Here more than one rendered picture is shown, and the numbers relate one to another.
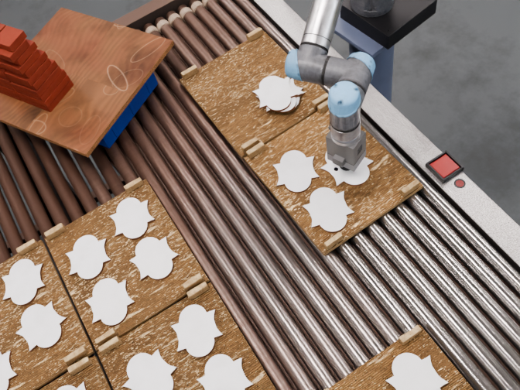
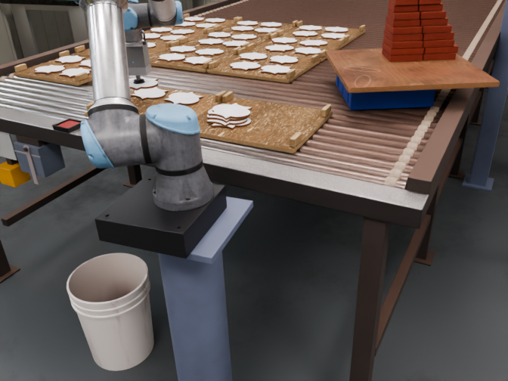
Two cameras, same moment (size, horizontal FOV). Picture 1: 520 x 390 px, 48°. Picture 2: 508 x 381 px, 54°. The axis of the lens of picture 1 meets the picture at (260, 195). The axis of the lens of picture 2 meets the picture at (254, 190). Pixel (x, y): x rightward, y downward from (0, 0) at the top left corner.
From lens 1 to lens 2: 2.87 m
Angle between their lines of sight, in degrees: 86
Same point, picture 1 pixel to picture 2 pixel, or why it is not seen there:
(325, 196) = (154, 94)
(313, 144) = not seen: hidden behind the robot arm
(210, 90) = (296, 112)
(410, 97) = not seen: outside the picture
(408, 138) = not seen: hidden behind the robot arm
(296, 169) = (183, 97)
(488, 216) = (34, 119)
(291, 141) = (198, 107)
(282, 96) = (222, 109)
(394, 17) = (147, 190)
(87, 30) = (441, 78)
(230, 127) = (255, 103)
